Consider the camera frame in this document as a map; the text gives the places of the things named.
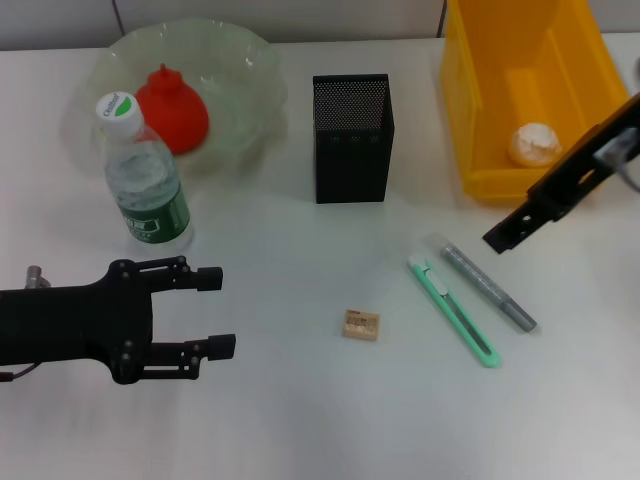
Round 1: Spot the pale green glass fruit plate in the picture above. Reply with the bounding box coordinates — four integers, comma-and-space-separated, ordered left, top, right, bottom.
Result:
62, 18, 290, 179

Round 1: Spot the grey marker pen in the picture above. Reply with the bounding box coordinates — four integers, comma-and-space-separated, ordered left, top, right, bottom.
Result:
438, 242, 539, 332

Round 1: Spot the clear water bottle green label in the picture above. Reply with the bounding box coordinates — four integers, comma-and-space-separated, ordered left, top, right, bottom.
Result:
96, 91, 195, 251

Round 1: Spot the red-orange toy fruit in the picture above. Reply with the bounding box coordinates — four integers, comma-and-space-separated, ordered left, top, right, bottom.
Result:
134, 63, 210, 156

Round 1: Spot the yellow plastic bin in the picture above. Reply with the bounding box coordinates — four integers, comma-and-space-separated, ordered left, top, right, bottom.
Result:
439, 0, 631, 207

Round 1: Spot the beige eraser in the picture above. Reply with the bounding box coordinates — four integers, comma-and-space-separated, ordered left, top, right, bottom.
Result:
341, 308, 382, 342

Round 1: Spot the white paper ball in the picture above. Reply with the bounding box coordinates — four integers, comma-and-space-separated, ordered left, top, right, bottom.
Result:
507, 122, 564, 167

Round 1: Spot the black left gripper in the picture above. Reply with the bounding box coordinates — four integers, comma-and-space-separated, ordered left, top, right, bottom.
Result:
0, 254, 238, 386

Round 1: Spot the left gripper cable with connector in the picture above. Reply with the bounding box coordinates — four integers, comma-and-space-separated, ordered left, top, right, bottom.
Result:
0, 264, 52, 384

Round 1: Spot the green utility knife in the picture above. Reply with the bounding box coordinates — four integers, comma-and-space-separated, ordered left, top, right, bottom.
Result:
405, 251, 502, 370

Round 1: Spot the black mesh pen holder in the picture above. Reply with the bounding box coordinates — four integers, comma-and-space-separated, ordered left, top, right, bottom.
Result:
312, 73, 396, 205

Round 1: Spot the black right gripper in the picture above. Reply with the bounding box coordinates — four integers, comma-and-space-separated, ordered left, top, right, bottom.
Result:
481, 91, 640, 257

